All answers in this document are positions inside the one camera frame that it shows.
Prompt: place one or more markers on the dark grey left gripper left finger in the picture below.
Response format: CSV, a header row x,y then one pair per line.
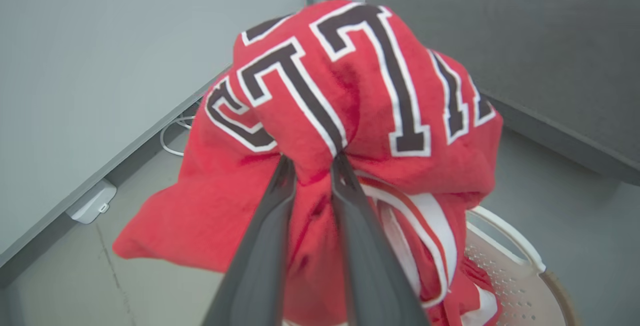
x,y
260,251

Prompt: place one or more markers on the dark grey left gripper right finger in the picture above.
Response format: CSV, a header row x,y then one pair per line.
x,y
372,261

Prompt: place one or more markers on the red white sports garment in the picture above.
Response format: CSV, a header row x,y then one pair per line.
x,y
350,91

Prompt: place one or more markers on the white perforated laundry basket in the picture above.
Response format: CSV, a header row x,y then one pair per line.
x,y
515,286

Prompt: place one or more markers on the white wall socket box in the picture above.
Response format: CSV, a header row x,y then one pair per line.
x,y
92,203

